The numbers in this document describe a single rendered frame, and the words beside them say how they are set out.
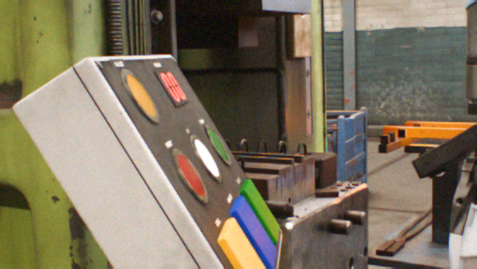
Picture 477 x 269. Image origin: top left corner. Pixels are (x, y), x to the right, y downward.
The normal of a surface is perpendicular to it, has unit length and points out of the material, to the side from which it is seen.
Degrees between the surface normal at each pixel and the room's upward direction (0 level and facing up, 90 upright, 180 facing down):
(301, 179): 90
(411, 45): 89
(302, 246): 90
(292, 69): 90
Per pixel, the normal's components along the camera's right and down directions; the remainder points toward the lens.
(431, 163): -0.74, 0.11
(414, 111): -0.50, 0.13
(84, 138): -0.10, 0.13
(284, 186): 0.86, 0.04
